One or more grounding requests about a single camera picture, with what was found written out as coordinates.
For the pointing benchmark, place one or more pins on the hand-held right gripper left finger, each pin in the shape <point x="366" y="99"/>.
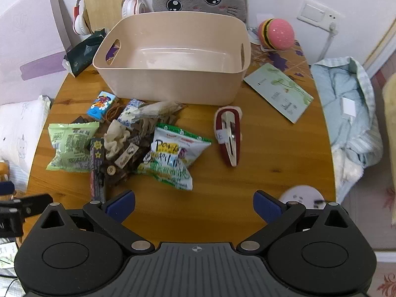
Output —
<point x="121" y="206"/>

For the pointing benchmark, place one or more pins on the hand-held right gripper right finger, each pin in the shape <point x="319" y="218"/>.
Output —
<point x="266" y="206"/>

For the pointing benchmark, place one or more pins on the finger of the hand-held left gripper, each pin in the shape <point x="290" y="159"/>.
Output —
<point x="31" y="203"/>

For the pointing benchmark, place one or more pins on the dark star print packet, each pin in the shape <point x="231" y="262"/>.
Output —
<point x="96" y="167"/>

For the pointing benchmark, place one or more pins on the white green snack bag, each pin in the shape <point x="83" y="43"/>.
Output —
<point x="170" y="157"/>

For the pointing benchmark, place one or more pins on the light green snack packet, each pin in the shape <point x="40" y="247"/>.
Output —
<point x="72" y="144"/>

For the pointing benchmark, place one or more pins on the blue cartoon tissue pack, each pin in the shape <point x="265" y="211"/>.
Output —
<point x="102" y="105"/>

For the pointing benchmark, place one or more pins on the beige plastic basket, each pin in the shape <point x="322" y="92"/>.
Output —
<point x="173" y="77"/>

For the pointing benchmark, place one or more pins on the white round device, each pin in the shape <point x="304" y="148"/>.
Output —
<point x="301" y="193"/>

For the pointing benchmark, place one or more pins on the wooden desk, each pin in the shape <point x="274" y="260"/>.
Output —
<point x="272" y="151"/>

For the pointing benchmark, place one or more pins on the beige scrunchie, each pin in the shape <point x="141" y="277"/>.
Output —
<point x="116" y="139"/>

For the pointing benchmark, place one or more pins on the white pillow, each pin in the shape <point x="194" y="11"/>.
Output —
<point x="18" y="130"/>

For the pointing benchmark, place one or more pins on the red hair clip card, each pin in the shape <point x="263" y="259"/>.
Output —
<point x="229" y="136"/>

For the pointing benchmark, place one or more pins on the blue white patterned packet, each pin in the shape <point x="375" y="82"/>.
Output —
<point x="130" y="114"/>

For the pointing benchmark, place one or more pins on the pale green leaf card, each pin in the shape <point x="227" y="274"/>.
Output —
<point x="278" y="91"/>

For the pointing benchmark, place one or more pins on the crumpled silver-green bag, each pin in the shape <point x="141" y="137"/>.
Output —
<point x="343" y="105"/>

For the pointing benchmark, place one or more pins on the yellow cloth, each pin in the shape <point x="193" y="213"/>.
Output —
<point x="390" y="148"/>

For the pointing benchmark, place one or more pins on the dark green tissue pack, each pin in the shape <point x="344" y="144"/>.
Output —
<point x="82" y="52"/>

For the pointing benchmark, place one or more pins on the pink burger toy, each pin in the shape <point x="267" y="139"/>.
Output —
<point x="280" y="34"/>

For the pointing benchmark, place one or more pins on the red white headphones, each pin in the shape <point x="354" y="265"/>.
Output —
<point x="81" y="21"/>

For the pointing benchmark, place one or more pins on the wooden headphone stand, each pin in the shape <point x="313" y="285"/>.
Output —
<point x="102" y="3"/>

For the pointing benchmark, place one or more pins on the white wall socket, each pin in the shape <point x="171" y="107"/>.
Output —
<point x="317" y="14"/>

